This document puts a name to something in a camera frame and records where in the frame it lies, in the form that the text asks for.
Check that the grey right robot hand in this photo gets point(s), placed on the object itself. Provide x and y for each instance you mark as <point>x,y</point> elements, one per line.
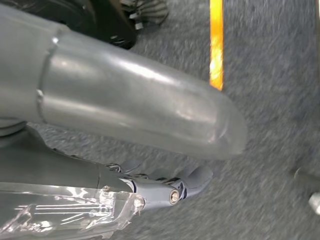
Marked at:
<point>124,99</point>

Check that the steel workbench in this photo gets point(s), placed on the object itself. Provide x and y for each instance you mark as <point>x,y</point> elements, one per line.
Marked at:
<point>307,179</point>

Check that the yellow floor tape square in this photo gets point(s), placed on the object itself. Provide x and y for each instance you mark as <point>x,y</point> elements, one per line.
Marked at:
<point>216,49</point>

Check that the clear plastic film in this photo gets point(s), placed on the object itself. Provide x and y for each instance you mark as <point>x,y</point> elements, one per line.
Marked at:
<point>62,215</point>

